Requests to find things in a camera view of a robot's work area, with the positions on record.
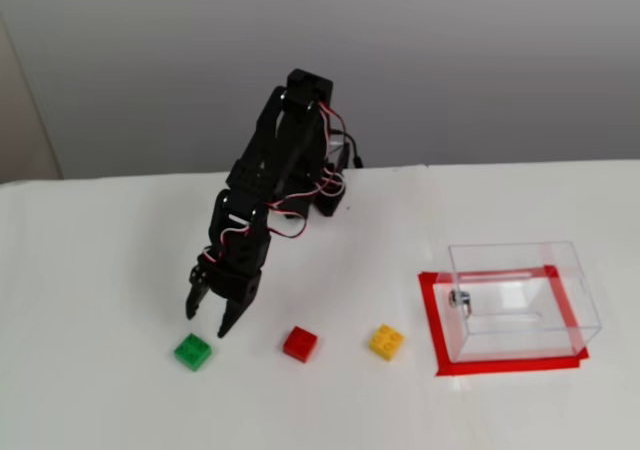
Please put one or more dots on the red lego brick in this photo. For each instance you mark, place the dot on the red lego brick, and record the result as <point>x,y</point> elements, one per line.
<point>300,343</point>

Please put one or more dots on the silver cam lock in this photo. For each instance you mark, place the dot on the silver cam lock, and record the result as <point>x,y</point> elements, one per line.
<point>459,300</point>

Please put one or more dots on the green lego brick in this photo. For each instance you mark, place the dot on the green lego brick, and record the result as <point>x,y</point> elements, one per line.
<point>194,352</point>

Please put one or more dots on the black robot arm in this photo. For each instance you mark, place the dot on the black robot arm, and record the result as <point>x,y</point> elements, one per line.
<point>260,145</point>

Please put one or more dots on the transparent plastic box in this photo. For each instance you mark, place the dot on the transparent plastic box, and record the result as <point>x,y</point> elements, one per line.
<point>520,310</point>

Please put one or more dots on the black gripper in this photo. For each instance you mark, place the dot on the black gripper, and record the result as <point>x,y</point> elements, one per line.
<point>231,286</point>

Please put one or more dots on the red tape frame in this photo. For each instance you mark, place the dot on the red tape frame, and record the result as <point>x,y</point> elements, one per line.
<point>429,320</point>

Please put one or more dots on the yellow lego brick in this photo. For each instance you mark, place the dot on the yellow lego brick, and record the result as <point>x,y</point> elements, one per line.
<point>386,343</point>

